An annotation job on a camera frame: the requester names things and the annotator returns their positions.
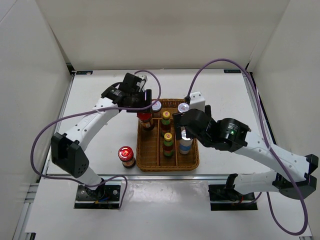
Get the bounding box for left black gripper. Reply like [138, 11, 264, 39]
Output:
[126, 89, 153, 114]

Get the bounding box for white-lid spice jar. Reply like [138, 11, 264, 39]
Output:
[177, 102, 190, 113]
[152, 100, 162, 118]

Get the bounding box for red-lid sauce jar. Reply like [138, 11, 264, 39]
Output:
[118, 146, 136, 169]
[137, 112, 155, 131]

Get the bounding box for yellow-cap chili bottle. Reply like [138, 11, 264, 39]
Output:
[160, 111, 171, 136]
[162, 132, 174, 158]

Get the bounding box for silver-cap pepper shaker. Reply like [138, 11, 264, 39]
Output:
[179, 129, 193, 155]

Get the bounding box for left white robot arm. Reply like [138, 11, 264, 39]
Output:
[51, 73, 152, 200]

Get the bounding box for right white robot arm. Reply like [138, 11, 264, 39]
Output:
[173, 105, 319, 200]

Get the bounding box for brown wicker divided basket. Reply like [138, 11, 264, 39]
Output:
[135, 98, 200, 172]

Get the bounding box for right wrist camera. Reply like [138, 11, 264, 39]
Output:
[185, 91, 206, 112]

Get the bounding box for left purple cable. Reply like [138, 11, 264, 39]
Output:
[30, 70, 163, 209]

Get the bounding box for purple cable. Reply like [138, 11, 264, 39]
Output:
[186, 58, 309, 236]
[30, 70, 163, 209]

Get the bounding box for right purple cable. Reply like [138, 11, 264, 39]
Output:
[186, 58, 309, 236]

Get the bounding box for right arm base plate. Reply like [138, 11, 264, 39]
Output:
[208, 179, 258, 211]

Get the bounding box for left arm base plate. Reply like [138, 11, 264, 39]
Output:
[73, 175, 123, 210]

